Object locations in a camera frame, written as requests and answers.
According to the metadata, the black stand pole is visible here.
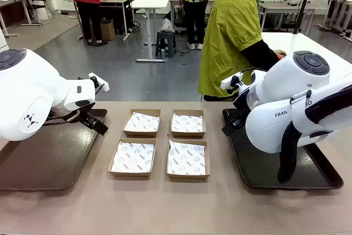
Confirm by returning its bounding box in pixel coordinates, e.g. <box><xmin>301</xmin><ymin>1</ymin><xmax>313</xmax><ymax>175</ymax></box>
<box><xmin>291</xmin><ymin>0</ymin><xmax>317</xmax><ymax>35</ymax></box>

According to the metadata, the person in green jacket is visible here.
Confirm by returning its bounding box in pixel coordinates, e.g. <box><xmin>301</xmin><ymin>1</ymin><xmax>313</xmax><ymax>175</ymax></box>
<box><xmin>197</xmin><ymin>0</ymin><xmax>265</xmax><ymax>102</ymax></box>

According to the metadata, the black mesh office chair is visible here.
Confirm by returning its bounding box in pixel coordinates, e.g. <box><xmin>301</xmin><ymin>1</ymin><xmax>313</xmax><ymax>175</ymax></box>
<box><xmin>28</xmin><ymin>0</ymin><xmax>56</xmax><ymax>26</ymax></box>

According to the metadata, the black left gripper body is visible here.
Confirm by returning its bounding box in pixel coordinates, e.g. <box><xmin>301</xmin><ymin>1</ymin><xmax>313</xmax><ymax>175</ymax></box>
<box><xmin>78</xmin><ymin>106</ymin><xmax>97</xmax><ymax>127</ymax></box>

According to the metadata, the brown cardboard carton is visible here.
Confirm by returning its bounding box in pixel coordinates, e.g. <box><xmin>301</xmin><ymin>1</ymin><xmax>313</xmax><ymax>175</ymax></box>
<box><xmin>100</xmin><ymin>18</ymin><xmax>116</xmax><ymax>41</ymax></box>

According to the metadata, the person's right forearm black sleeve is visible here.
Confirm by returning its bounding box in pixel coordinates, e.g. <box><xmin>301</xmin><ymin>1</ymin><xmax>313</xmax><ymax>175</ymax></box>
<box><xmin>239</xmin><ymin>39</ymin><xmax>280</xmax><ymax>68</ymax></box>

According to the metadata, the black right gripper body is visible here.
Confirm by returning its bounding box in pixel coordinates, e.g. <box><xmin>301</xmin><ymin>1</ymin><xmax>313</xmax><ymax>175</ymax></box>
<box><xmin>230</xmin><ymin>103</ymin><xmax>250</xmax><ymax>128</ymax></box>

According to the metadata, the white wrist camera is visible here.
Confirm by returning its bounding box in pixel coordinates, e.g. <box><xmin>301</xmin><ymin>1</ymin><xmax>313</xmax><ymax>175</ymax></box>
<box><xmin>87</xmin><ymin>73</ymin><xmax>110</xmax><ymax>92</ymax></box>
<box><xmin>221</xmin><ymin>72</ymin><xmax>244</xmax><ymax>94</ymax></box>

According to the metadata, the brown plastic tray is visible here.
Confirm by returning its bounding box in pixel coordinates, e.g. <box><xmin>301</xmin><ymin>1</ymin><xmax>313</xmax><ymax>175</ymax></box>
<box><xmin>0</xmin><ymin>108</ymin><xmax>108</xmax><ymax>192</ymax></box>

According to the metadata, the white pedestal desk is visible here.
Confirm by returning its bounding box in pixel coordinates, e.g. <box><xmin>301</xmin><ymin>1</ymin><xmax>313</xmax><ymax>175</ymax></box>
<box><xmin>131</xmin><ymin>0</ymin><xmax>171</xmax><ymax>63</ymax></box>

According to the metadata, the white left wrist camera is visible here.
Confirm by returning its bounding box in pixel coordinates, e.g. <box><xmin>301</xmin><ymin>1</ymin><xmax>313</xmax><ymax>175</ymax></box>
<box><xmin>87</xmin><ymin>73</ymin><xmax>110</xmax><ymax>92</ymax></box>

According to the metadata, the grey background table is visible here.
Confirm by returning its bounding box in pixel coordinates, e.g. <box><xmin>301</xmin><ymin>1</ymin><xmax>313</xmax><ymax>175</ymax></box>
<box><xmin>257</xmin><ymin>0</ymin><xmax>325</xmax><ymax>31</ymax></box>

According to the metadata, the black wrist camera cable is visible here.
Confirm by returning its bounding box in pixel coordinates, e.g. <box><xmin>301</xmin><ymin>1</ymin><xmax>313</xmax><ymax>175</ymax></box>
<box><xmin>240</xmin><ymin>67</ymin><xmax>269</xmax><ymax>78</ymax></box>

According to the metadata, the black plastic tray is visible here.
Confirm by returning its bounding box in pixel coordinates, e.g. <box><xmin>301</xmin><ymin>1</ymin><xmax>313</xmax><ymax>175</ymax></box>
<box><xmin>222</xmin><ymin>107</ymin><xmax>344</xmax><ymax>191</ymax></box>

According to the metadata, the white printed paper liner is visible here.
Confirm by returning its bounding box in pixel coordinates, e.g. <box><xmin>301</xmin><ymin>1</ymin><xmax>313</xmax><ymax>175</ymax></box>
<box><xmin>110</xmin><ymin>141</ymin><xmax>156</xmax><ymax>174</ymax></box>
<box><xmin>167</xmin><ymin>140</ymin><xmax>207</xmax><ymax>177</ymax></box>
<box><xmin>172</xmin><ymin>113</ymin><xmax>204</xmax><ymax>134</ymax></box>
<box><xmin>124</xmin><ymin>111</ymin><xmax>161</xmax><ymax>133</ymax></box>

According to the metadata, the white bag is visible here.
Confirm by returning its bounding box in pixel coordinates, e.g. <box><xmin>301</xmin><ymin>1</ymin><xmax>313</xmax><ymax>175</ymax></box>
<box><xmin>159</xmin><ymin>18</ymin><xmax>176</xmax><ymax>33</ymax></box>

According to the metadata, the black cable sleeve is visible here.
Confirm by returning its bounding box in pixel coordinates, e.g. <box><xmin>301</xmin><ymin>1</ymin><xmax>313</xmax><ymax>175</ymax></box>
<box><xmin>277</xmin><ymin>85</ymin><xmax>352</xmax><ymax>184</ymax></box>

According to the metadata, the large white table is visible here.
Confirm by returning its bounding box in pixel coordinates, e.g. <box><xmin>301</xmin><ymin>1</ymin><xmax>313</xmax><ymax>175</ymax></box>
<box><xmin>260</xmin><ymin>31</ymin><xmax>352</xmax><ymax>81</ymax></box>

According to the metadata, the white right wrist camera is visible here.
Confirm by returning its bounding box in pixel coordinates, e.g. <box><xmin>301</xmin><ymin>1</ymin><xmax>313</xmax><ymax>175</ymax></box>
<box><xmin>221</xmin><ymin>72</ymin><xmax>244</xmax><ymax>94</ymax></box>

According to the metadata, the white cylindrical column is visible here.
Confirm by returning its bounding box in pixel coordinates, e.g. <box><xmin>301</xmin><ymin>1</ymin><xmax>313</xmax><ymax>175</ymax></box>
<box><xmin>0</xmin><ymin>28</ymin><xmax>8</xmax><ymax>51</ymax></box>

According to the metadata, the dark grey plastic stool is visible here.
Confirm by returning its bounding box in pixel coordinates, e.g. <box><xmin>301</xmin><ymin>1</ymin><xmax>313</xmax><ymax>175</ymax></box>
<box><xmin>155</xmin><ymin>31</ymin><xmax>178</xmax><ymax>59</ymax></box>

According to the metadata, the brown cardboard box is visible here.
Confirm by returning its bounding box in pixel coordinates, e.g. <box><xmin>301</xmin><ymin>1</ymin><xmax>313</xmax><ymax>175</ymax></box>
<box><xmin>166</xmin><ymin>139</ymin><xmax>212</xmax><ymax>180</ymax></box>
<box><xmin>170</xmin><ymin>109</ymin><xmax>207</xmax><ymax>139</ymax></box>
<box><xmin>122</xmin><ymin>108</ymin><xmax>162</xmax><ymax>138</ymax></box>
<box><xmin>108</xmin><ymin>138</ymin><xmax>157</xmax><ymax>178</ymax></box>

